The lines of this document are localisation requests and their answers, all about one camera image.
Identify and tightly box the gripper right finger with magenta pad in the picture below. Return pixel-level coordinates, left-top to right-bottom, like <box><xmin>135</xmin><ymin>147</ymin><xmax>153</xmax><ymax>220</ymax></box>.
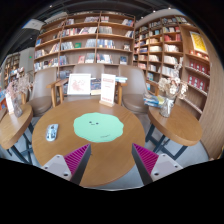
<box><xmin>132</xmin><ymin>143</ymin><xmax>182</xmax><ymax>185</ymax></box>

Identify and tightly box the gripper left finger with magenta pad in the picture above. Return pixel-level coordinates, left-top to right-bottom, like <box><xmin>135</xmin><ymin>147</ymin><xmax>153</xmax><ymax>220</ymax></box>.
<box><xmin>42</xmin><ymin>144</ymin><xmax>91</xmax><ymax>185</ymax></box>

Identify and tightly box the light blue computer mouse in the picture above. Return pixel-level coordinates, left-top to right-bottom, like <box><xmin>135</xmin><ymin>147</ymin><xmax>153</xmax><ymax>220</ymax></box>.
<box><xmin>46</xmin><ymin>124</ymin><xmax>58</xmax><ymax>141</ymax></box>

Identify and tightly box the green smiley mouse pad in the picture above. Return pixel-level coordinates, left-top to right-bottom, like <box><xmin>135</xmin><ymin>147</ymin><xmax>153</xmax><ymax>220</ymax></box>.
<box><xmin>73</xmin><ymin>112</ymin><xmax>124</xmax><ymax>143</ymax></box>

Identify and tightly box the round wooden centre table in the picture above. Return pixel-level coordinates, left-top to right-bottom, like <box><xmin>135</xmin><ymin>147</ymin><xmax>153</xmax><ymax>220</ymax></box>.
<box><xmin>32</xmin><ymin>100</ymin><xmax>145</xmax><ymax>187</ymax></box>

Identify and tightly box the round wooden table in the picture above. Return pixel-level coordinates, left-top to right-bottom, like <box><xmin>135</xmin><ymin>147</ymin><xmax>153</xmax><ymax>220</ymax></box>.
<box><xmin>145</xmin><ymin>104</ymin><xmax>202</xmax><ymax>160</ymax></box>
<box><xmin>0</xmin><ymin>103</ymin><xmax>35</xmax><ymax>165</ymax></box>
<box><xmin>32</xmin><ymin>100</ymin><xmax>145</xmax><ymax>187</ymax></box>

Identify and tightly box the round wooden right side table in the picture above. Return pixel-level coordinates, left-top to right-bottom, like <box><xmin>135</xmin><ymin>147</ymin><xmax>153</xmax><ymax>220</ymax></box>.
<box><xmin>145</xmin><ymin>104</ymin><xmax>202</xmax><ymax>160</ymax></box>

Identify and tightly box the stack of books on table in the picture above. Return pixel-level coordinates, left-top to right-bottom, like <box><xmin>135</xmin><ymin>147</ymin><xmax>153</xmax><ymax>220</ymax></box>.
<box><xmin>143</xmin><ymin>94</ymin><xmax>165</xmax><ymax>107</ymax></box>

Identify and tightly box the round wooden left side table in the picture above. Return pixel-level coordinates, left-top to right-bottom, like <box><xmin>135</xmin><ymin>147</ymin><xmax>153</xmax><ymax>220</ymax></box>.
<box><xmin>0</xmin><ymin>103</ymin><xmax>35</xmax><ymax>165</ymax></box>

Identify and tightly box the brown leather right armchair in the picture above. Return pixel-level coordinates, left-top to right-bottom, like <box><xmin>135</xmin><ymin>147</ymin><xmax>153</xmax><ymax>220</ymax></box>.
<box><xmin>118</xmin><ymin>65</ymin><xmax>149</xmax><ymax>113</ymax></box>

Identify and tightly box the brown leather armchair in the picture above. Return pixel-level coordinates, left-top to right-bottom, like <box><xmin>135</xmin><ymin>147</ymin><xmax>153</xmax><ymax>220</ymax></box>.
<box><xmin>118</xmin><ymin>65</ymin><xmax>149</xmax><ymax>113</ymax></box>
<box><xmin>27</xmin><ymin>67</ymin><xmax>61</xmax><ymax>117</ymax></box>

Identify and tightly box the brown leather left armchair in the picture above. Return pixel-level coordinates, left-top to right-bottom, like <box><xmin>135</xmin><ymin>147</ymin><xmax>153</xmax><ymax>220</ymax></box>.
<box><xmin>27</xmin><ymin>67</ymin><xmax>61</xmax><ymax>117</ymax></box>

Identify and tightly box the glass vase with dried flowers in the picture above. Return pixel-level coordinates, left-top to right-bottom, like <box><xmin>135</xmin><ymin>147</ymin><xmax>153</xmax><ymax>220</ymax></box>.
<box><xmin>158</xmin><ymin>59</ymin><xmax>188</xmax><ymax>118</ymax></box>

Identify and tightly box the white framed picture card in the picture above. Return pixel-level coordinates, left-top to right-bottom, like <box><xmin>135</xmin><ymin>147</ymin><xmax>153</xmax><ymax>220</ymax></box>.
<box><xmin>67</xmin><ymin>73</ymin><xmax>91</xmax><ymax>95</ymax></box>

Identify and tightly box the white sign on wooden stand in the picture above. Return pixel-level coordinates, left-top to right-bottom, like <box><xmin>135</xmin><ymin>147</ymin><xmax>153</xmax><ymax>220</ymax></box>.
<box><xmin>100</xmin><ymin>73</ymin><xmax>115</xmax><ymax>107</ymax></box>

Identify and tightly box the small white card stand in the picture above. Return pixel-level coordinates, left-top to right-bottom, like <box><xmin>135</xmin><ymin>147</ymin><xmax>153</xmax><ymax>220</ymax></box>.
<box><xmin>5</xmin><ymin>93</ymin><xmax>14</xmax><ymax>114</ymax></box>

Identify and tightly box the left vase with dried flowers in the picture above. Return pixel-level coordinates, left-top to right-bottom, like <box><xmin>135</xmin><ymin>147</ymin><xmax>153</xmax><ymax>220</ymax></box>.
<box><xmin>6</xmin><ymin>74</ymin><xmax>32</xmax><ymax>117</ymax></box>

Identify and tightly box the wooden right bookshelf with books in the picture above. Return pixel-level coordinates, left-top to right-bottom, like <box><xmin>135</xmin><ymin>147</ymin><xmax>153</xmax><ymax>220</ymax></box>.
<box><xmin>133</xmin><ymin>15</ymin><xmax>210</xmax><ymax>118</ymax></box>

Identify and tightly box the wooden bookshelf with books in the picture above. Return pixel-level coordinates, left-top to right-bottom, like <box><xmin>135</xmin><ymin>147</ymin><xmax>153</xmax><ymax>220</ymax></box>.
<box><xmin>133</xmin><ymin>15</ymin><xmax>210</xmax><ymax>118</ymax></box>
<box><xmin>34</xmin><ymin>11</ymin><xmax>135</xmax><ymax>73</ymax></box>

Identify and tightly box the yellow poster on shelf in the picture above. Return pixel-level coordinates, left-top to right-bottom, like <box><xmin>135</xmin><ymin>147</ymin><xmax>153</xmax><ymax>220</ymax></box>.
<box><xmin>190</xmin><ymin>31</ymin><xmax>207</xmax><ymax>53</ymax></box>

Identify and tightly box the wooden centre bookshelf with books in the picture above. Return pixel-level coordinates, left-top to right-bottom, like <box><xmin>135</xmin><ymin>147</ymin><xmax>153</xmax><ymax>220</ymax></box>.
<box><xmin>34</xmin><ymin>11</ymin><xmax>135</xmax><ymax>73</ymax></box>

